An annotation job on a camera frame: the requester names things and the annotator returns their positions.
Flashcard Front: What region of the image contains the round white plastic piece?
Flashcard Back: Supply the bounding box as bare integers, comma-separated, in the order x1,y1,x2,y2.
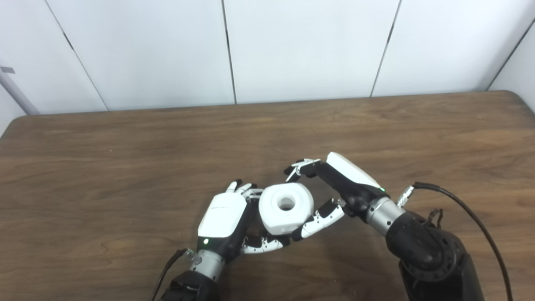
258,183,315,235

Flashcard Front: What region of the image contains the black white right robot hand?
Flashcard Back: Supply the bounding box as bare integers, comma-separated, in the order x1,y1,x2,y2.
284,152,387,242

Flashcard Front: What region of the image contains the grey wall corner post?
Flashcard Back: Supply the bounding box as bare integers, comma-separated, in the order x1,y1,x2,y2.
0,66,41,116

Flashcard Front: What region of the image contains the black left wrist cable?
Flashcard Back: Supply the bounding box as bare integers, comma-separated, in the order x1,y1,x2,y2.
150,248,195,301

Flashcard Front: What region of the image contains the thin black wire loop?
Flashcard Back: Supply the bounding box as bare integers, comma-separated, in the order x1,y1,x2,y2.
423,208,444,228

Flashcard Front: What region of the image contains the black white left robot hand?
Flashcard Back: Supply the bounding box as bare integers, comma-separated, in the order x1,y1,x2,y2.
197,179,293,264

